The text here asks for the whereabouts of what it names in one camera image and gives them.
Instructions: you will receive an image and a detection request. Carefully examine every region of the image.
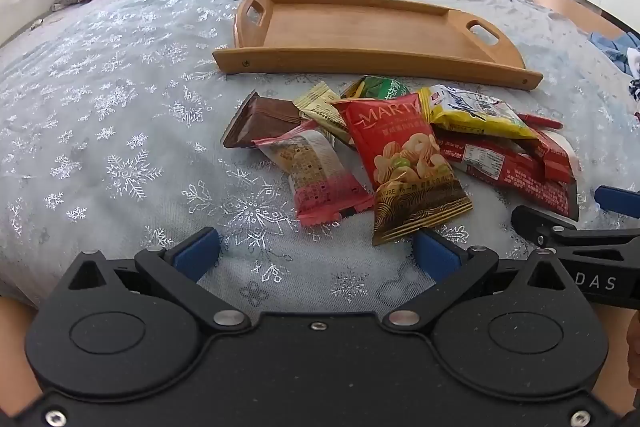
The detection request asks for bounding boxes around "brown snack packet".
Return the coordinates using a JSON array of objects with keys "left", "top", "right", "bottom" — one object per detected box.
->
[{"left": 221, "top": 90, "right": 313, "bottom": 149}]

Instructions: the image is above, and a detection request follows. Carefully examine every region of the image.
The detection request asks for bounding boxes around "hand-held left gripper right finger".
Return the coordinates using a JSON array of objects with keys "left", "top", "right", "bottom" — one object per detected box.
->
[{"left": 385, "top": 227, "right": 573, "bottom": 333}]

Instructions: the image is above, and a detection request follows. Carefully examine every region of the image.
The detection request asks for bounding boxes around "slim red snack packet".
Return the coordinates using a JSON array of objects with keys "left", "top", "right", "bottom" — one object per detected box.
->
[{"left": 516, "top": 113, "right": 565, "bottom": 131}]

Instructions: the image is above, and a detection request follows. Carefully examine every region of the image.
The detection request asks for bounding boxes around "pink white snack packet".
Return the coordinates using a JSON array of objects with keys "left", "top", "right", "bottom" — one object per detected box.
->
[{"left": 251, "top": 119, "right": 376, "bottom": 228}]

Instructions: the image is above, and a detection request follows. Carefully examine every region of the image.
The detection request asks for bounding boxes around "yellow snack packet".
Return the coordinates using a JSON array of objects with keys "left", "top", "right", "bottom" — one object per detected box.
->
[{"left": 417, "top": 85, "right": 541, "bottom": 142}]

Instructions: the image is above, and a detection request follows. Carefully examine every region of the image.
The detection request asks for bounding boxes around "green snack packet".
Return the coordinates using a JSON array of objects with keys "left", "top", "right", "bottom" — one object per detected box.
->
[{"left": 340, "top": 75, "right": 412, "bottom": 102}]

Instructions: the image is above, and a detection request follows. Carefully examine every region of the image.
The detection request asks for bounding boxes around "long dark red snack bar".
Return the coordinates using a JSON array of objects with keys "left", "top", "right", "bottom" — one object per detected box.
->
[{"left": 435, "top": 129, "right": 581, "bottom": 222}]

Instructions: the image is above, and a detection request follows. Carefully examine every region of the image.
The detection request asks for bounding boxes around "wooden tray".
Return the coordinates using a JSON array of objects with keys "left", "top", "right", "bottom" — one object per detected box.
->
[{"left": 212, "top": 0, "right": 544, "bottom": 92}]

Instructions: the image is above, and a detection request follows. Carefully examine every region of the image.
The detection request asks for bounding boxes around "blue cloth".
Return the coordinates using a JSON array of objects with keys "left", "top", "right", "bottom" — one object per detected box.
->
[{"left": 587, "top": 29, "right": 640, "bottom": 78}]

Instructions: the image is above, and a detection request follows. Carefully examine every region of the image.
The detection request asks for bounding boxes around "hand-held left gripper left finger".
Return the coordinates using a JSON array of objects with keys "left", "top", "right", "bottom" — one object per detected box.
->
[{"left": 65, "top": 227, "right": 251, "bottom": 333}]

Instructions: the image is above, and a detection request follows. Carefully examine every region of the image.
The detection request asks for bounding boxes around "red packet with clear end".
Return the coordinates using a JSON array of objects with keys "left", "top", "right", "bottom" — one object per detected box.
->
[{"left": 527, "top": 130, "right": 583, "bottom": 184}]

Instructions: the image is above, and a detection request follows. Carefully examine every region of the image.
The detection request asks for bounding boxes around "pale gold snack packet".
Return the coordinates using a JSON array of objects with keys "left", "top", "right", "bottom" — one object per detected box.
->
[{"left": 293, "top": 83, "right": 357, "bottom": 146}]

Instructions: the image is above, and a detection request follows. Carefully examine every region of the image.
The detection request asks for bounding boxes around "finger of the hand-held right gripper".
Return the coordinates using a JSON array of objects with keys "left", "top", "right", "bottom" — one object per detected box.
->
[
  {"left": 594, "top": 185, "right": 640, "bottom": 214},
  {"left": 511, "top": 205, "right": 640, "bottom": 249}
]

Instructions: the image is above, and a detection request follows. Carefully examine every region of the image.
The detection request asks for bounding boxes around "red nut snack packet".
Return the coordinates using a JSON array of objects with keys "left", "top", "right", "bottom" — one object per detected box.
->
[{"left": 331, "top": 97, "right": 473, "bottom": 247}]

